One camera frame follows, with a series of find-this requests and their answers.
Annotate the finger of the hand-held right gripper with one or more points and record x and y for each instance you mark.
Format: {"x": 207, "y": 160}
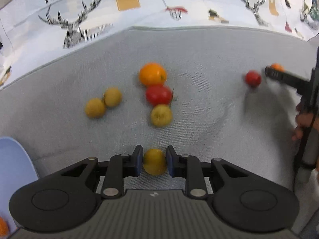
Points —
{"x": 284, "y": 77}

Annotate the small red tomato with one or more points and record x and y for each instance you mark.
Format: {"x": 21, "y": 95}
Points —
{"x": 253, "y": 79}

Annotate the light blue plate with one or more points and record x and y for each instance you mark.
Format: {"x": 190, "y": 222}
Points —
{"x": 15, "y": 174}

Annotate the yellow round fruit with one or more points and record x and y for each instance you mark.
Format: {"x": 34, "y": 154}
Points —
{"x": 112, "y": 97}
{"x": 95, "y": 108}
{"x": 154, "y": 162}
{"x": 161, "y": 115}

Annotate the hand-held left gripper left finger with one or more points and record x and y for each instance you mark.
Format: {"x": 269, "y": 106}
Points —
{"x": 137, "y": 161}

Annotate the orange with loose peel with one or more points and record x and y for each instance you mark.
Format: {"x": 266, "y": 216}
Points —
{"x": 3, "y": 227}

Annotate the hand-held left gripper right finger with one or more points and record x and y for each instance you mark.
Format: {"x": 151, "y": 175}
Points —
{"x": 171, "y": 161}

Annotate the large orange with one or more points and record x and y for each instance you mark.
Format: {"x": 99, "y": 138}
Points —
{"x": 152, "y": 74}

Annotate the person's right hand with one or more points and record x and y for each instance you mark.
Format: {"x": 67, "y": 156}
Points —
{"x": 302, "y": 122}

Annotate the small orange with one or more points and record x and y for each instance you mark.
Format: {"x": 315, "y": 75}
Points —
{"x": 277, "y": 67}

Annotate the large red tomato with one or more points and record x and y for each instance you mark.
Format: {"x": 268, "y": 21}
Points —
{"x": 159, "y": 95}

